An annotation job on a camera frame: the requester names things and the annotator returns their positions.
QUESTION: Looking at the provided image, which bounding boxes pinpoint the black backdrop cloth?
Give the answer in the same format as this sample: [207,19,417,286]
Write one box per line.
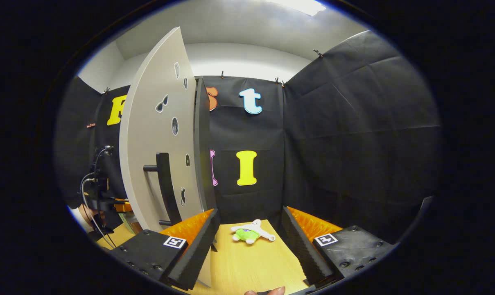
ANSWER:
[53,29,442,245]

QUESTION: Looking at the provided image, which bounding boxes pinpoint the black door handle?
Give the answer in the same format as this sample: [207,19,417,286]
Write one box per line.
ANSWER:
[143,152,183,227]

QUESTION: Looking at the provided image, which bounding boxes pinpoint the green white plush toy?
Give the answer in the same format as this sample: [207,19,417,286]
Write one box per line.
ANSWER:
[230,219,276,245]

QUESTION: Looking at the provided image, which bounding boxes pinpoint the black cable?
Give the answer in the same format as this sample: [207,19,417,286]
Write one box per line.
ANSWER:
[80,145,118,249]

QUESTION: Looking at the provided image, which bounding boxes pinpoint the ceiling light panel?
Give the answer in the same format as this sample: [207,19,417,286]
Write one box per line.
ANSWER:
[267,0,326,16]

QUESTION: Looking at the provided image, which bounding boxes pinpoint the beige cabinet door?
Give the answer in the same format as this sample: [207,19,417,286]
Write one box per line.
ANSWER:
[119,27,216,288]

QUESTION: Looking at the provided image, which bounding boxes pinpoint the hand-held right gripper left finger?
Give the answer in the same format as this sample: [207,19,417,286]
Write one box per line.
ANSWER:
[107,208,221,290]

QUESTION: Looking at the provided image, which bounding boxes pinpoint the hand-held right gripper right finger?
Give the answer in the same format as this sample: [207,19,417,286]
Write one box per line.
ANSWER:
[280,206,397,287]

